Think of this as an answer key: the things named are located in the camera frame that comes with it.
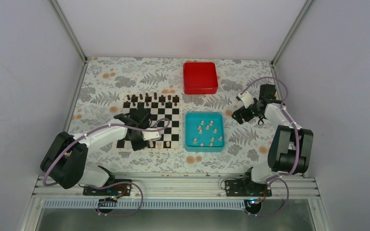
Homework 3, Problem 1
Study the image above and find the aluminium corner frame post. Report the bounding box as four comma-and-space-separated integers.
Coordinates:
48, 0, 87, 63

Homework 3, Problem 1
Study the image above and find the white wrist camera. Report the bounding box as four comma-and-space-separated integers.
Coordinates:
237, 91, 254, 108
142, 130, 161, 141

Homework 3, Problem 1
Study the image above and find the red square box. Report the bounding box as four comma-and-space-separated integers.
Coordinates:
183, 62, 218, 95

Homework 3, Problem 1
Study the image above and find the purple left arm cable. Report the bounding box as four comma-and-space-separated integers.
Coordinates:
42, 118, 171, 218

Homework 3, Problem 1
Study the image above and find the aluminium right frame post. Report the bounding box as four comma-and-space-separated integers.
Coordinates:
271, 0, 314, 68

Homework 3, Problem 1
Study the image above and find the teal square tray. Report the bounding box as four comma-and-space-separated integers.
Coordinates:
184, 112, 225, 153

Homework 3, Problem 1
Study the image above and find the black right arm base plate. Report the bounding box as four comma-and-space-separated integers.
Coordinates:
224, 179, 272, 197

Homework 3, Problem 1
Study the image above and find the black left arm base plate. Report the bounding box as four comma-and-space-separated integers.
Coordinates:
82, 179, 132, 197

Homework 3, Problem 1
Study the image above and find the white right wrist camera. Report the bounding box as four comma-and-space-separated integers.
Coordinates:
237, 91, 254, 108

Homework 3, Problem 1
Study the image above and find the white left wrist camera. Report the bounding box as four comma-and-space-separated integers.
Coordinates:
142, 130, 161, 141

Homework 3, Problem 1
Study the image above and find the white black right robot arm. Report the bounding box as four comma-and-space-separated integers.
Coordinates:
232, 84, 314, 196

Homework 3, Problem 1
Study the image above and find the floral patterned table mat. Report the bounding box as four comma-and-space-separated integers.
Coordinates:
69, 56, 275, 173

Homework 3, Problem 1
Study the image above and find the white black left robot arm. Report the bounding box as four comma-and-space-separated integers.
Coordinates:
40, 108, 160, 195

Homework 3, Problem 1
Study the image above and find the black white chessboard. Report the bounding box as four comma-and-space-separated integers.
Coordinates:
120, 92, 183, 152

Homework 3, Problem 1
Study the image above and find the aluminium front rail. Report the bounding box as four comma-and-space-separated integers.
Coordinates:
32, 174, 320, 210

